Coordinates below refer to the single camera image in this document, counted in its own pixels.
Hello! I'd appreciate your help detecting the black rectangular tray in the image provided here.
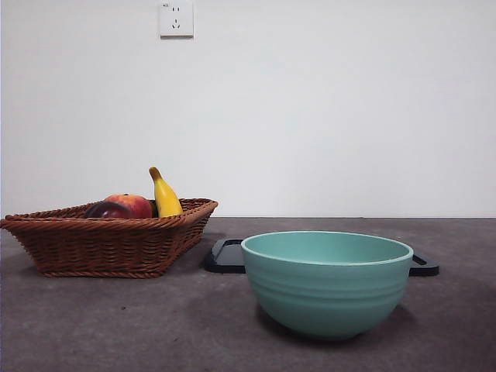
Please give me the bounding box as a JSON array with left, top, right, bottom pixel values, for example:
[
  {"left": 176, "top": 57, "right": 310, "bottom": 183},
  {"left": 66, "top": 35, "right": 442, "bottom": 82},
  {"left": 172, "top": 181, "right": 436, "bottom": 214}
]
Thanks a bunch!
[{"left": 204, "top": 238, "right": 440, "bottom": 277}]

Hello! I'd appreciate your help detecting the dark purple plum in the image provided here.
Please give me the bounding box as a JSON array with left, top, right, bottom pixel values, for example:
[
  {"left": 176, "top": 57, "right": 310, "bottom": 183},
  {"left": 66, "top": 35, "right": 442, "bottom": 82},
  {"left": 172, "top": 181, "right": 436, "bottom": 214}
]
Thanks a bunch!
[{"left": 84, "top": 201, "right": 133, "bottom": 219}]

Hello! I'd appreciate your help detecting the red orange peach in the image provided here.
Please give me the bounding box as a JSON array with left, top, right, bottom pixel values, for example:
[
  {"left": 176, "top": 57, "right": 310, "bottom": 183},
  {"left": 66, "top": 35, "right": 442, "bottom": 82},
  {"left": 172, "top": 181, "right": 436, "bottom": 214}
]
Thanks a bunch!
[{"left": 103, "top": 193, "right": 153, "bottom": 219}]

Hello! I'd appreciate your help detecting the teal ribbed bowl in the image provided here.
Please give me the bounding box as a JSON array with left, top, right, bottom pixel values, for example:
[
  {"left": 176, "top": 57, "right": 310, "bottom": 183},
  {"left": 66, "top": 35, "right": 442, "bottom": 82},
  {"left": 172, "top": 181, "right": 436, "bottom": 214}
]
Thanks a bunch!
[{"left": 240, "top": 230, "right": 415, "bottom": 341}]

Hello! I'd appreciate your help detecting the white wall socket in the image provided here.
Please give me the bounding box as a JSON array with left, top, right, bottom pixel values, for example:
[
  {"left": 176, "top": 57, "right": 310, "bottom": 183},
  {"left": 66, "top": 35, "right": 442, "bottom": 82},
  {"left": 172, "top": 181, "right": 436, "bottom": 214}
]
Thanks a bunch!
[{"left": 160, "top": 1, "right": 195, "bottom": 40}]

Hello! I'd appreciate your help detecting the brown wicker basket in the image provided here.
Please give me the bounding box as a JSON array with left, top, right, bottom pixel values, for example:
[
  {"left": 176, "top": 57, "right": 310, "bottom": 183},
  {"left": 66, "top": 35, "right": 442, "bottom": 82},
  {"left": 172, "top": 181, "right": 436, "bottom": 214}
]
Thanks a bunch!
[{"left": 0, "top": 198, "right": 219, "bottom": 279}]

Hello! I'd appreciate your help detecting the yellow banana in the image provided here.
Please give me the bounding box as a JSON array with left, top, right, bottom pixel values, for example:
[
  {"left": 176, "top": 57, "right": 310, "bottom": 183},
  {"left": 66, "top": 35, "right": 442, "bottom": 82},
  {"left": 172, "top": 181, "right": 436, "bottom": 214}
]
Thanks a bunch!
[{"left": 148, "top": 166, "right": 184, "bottom": 218}]

